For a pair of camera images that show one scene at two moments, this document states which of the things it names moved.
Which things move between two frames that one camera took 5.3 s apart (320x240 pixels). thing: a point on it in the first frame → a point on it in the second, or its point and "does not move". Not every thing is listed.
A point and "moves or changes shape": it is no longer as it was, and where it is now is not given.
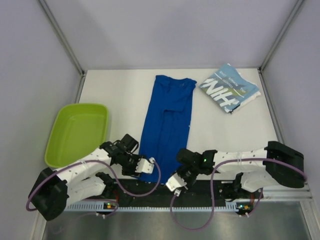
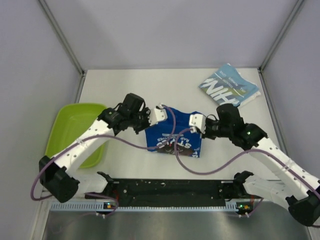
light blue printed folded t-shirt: [230, 89] does not move
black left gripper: [131, 172] → [146, 113]
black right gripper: [189, 183] → [206, 135]
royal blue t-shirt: [166, 124] moves or changes shape
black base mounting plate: [211, 192] does not move
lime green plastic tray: [78, 130] does not move
